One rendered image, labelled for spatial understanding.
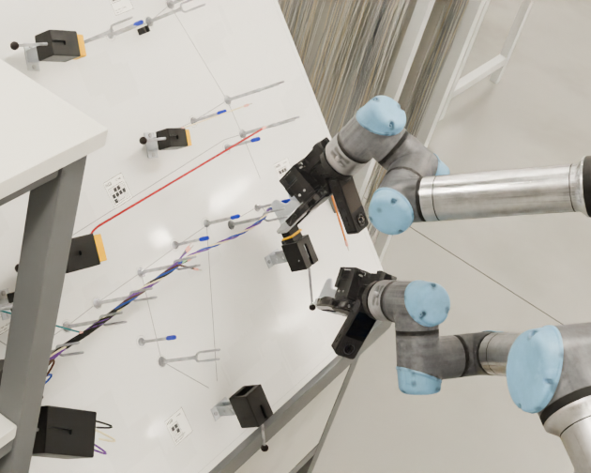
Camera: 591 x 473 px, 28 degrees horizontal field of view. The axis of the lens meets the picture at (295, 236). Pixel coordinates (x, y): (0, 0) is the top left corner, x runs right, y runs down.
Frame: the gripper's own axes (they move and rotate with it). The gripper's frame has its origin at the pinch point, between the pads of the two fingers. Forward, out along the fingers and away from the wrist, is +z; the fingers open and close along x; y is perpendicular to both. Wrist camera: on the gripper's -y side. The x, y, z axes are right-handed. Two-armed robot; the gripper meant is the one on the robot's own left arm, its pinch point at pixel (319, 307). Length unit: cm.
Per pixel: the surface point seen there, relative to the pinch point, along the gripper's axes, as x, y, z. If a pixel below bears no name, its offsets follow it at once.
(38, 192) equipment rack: 85, -14, -84
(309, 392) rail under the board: -7.0, -15.7, 5.9
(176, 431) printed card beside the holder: 24.7, -30.6, -6.9
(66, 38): 68, 23, -14
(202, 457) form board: 17.9, -33.6, -5.8
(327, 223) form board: -4.3, 19.2, 13.4
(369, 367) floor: -93, 7, 113
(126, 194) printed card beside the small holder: 46.1, 5.2, -3.2
